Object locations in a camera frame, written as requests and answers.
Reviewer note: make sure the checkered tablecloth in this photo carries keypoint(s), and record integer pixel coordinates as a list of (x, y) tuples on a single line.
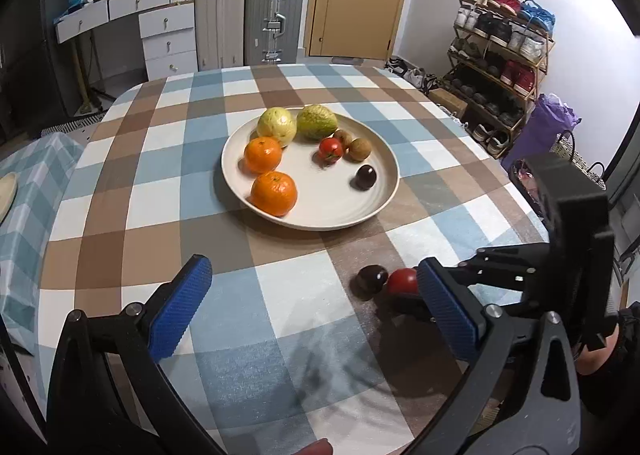
[(150, 215)]

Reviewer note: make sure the small cardboard box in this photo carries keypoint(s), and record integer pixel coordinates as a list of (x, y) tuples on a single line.
[(450, 101)]

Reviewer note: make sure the blue checkered cloth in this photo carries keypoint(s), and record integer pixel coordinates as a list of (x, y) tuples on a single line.
[(30, 235)]

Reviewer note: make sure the pile of shoes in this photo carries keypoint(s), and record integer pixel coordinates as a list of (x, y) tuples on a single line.
[(407, 74)]

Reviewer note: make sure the white desk with drawers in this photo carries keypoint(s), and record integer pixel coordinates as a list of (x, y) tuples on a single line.
[(150, 20)]

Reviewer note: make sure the small orange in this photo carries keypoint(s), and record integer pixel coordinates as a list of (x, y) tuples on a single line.
[(262, 154)]

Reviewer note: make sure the silver suitcase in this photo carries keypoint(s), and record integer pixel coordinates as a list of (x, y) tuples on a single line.
[(274, 17)]

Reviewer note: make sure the wicker basket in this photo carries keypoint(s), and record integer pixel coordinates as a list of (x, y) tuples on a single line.
[(572, 155)]

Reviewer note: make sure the person's right hand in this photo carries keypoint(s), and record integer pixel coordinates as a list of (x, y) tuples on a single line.
[(595, 357)]

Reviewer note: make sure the yellow guava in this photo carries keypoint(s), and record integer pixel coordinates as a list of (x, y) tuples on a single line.
[(276, 126)]

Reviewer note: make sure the dark plum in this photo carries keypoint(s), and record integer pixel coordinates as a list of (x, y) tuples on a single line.
[(365, 177), (371, 280)]

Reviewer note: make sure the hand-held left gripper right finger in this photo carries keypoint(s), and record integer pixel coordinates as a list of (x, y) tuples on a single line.
[(445, 305)]

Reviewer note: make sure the beige oval plate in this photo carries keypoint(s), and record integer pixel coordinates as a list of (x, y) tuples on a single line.
[(7, 195)]

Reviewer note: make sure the red tomato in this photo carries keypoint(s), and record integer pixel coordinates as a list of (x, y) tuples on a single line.
[(402, 281), (330, 150)]

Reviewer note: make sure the person's left hand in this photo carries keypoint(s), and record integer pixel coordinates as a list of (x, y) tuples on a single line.
[(315, 447)]

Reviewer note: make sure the white suitcase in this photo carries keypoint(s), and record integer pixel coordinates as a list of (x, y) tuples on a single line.
[(220, 20)]

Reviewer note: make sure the large orange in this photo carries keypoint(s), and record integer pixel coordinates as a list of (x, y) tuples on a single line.
[(273, 192)]

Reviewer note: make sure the wooden shoe rack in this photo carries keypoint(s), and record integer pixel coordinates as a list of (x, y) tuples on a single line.
[(500, 65)]

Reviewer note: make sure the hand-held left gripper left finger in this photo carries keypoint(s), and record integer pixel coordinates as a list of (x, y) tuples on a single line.
[(180, 305)]

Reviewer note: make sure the green guava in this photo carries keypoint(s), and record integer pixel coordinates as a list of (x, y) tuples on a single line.
[(316, 122)]

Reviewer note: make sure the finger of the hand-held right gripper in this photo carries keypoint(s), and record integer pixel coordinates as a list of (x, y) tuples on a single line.
[(415, 307), (500, 267)]

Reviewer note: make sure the beige round plate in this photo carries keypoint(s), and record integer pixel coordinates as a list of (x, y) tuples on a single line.
[(320, 205)]

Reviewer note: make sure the purple plastic bag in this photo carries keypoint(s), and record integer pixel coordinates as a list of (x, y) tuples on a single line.
[(540, 135)]

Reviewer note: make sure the brown kiwi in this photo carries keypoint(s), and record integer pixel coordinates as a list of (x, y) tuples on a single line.
[(360, 148), (344, 136)]

